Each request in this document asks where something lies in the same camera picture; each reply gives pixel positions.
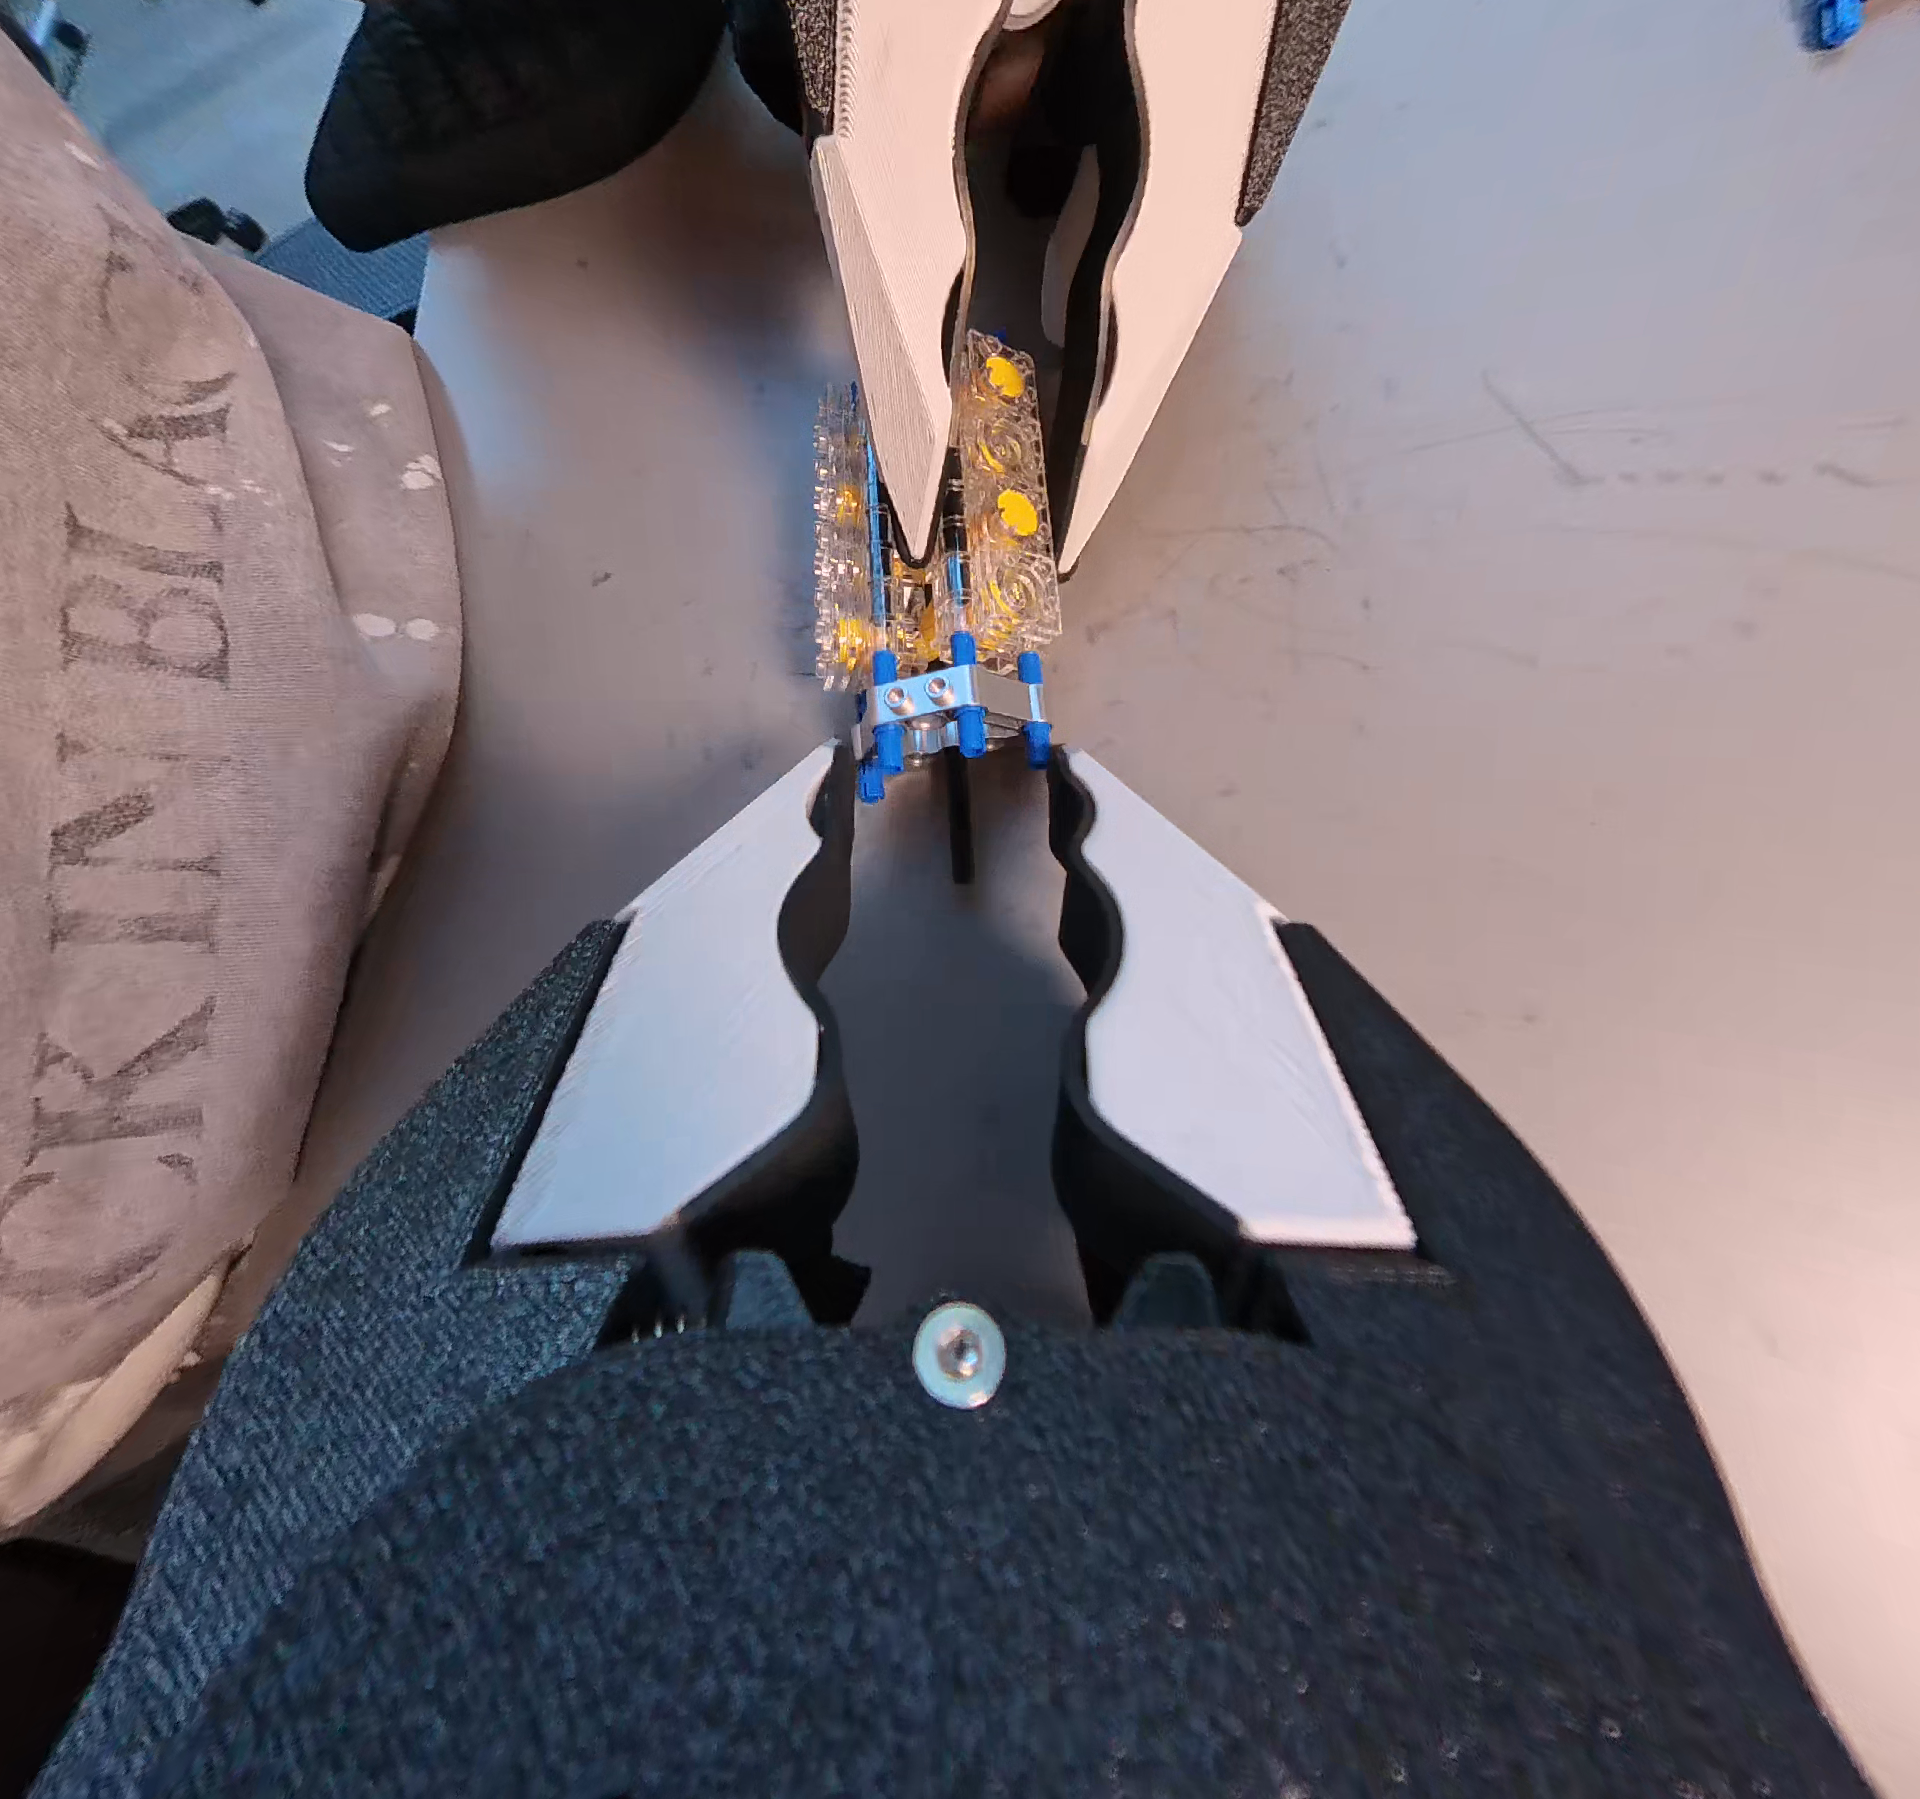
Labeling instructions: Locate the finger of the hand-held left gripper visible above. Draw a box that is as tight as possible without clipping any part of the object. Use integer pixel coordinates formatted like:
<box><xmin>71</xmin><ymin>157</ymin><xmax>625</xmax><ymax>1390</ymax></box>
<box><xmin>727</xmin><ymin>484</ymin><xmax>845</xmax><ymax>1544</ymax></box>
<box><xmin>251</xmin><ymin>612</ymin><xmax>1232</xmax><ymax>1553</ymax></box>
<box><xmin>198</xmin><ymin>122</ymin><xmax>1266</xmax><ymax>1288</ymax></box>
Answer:
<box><xmin>811</xmin><ymin>0</ymin><xmax>1026</xmax><ymax>562</ymax></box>
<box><xmin>1054</xmin><ymin>0</ymin><xmax>1299</xmax><ymax>582</ymax></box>

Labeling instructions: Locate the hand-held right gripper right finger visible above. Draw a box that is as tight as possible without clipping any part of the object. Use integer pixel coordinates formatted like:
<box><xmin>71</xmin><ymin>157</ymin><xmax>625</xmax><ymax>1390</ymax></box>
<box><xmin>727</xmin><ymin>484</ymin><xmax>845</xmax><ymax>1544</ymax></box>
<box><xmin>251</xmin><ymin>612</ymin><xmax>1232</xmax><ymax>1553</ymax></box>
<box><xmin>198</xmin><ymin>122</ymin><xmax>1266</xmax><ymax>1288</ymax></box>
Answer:
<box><xmin>1048</xmin><ymin>749</ymin><xmax>1417</xmax><ymax>1253</ymax></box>

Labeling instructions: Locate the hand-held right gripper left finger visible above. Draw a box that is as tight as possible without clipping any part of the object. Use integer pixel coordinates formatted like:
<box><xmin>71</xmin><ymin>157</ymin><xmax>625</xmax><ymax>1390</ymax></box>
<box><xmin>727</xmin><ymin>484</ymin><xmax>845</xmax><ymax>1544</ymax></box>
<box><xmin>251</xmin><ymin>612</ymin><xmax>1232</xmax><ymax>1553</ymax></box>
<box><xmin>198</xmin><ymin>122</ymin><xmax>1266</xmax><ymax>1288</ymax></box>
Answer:
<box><xmin>493</xmin><ymin>741</ymin><xmax>861</xmax><ymax>1253</ymax></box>

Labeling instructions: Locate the clear toy brick engine model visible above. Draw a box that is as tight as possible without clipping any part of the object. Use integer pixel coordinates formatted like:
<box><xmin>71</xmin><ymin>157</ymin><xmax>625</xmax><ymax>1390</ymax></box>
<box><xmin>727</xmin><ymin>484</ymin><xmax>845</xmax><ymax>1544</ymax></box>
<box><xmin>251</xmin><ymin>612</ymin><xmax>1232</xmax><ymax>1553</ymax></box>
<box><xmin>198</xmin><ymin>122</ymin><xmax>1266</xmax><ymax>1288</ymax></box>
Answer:
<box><xmin>811</xmin><ymin>326</ymin><xmax>1071</xmax><ymax>887</ymax></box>

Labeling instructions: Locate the grey perforated toy plate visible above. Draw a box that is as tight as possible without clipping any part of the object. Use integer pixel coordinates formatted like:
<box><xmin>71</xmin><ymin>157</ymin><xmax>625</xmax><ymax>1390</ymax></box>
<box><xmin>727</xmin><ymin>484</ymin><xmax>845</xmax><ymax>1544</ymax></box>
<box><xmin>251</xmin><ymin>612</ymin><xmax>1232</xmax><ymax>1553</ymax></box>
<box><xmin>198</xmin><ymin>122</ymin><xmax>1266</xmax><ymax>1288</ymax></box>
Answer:
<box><xmin>854</xmin><ymin>666</ymin><xmax>1056</xmax><ymax>768</ymax></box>

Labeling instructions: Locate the grey desk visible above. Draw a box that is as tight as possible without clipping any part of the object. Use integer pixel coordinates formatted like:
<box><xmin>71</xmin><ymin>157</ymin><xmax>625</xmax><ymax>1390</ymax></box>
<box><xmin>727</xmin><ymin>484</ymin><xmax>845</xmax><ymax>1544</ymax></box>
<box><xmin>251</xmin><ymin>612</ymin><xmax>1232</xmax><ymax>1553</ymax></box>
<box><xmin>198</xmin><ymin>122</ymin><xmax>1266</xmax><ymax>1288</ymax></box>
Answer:
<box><xmin>224</xmin><ymin>0</ymin><xmax>1920</xmax><ymax>1799</ymax></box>

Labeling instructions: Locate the black chair armrest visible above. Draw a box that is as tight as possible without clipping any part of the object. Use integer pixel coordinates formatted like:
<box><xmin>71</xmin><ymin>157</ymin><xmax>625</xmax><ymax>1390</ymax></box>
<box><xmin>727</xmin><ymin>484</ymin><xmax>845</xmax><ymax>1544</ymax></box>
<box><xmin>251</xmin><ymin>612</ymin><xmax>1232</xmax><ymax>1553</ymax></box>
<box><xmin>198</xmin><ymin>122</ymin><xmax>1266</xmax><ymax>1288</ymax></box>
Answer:
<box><xmin>303</xmin><ymin>0</ymin><xmax>753</xmax><ymax>256</ymax></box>

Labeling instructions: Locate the person in grey hoodie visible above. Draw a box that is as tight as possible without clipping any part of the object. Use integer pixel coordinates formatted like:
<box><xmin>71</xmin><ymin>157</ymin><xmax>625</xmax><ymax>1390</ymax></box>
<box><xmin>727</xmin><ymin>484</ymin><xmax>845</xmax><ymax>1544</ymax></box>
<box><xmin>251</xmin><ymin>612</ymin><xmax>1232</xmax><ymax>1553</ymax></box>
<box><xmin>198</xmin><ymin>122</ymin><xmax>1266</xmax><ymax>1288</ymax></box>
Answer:
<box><xmin>0</xmin><ymin>29</ymin><xmax>470</xmax><ymax>1537</ymax></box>

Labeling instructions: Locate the black chair wheel base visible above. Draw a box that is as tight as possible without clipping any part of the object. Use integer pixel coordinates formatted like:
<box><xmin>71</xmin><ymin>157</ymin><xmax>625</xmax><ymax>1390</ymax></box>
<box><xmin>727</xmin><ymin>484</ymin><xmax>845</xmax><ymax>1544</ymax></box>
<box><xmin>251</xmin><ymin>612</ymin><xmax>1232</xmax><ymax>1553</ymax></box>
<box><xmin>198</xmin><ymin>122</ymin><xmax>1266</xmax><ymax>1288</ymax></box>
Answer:
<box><xmin>0</xmin><ymin>0</ymin><xmax>275</xmax><ymax>256</ymax></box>

